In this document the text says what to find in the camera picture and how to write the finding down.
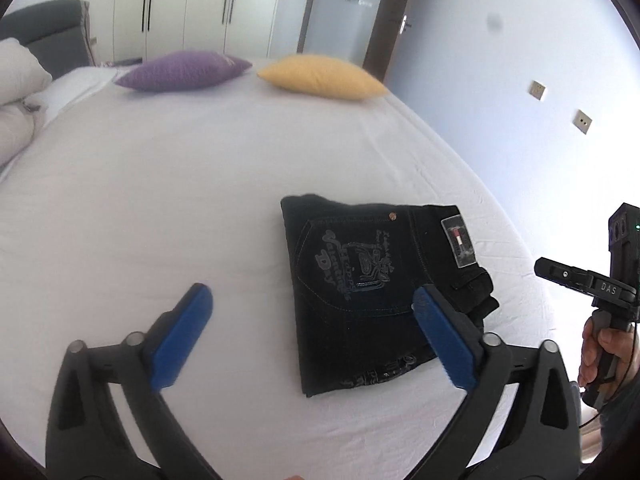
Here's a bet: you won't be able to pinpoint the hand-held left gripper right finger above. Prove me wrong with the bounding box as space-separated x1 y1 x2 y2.
411 284 583 480

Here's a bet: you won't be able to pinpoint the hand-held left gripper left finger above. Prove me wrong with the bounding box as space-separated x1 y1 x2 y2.
45 282 223 480

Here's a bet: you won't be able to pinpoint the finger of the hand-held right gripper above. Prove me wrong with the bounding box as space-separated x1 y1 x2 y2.
534 256 636 307

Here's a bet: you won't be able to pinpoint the dark denim pants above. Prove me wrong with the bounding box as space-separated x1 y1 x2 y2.
280 193 500 399

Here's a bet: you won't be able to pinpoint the person's right hand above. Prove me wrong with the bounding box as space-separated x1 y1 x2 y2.
577 317 640 387

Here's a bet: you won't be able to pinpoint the white bed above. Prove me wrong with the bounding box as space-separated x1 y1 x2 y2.
0 55 586 480

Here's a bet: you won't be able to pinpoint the purple pillow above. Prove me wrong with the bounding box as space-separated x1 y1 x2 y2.
114 50 253 92

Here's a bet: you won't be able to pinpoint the yellow pillow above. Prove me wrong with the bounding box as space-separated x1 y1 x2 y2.
256 54 390 102

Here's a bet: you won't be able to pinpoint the white pillows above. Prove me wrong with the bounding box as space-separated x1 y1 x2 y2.
0 37 53 168

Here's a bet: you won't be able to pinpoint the white door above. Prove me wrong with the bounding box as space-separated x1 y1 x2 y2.
362 0 433 85

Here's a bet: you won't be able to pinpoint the white wardrobe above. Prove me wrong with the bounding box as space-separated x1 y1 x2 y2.
95 0 321 66

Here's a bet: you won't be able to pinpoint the grey headboard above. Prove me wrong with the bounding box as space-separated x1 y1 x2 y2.
0 0 96 78

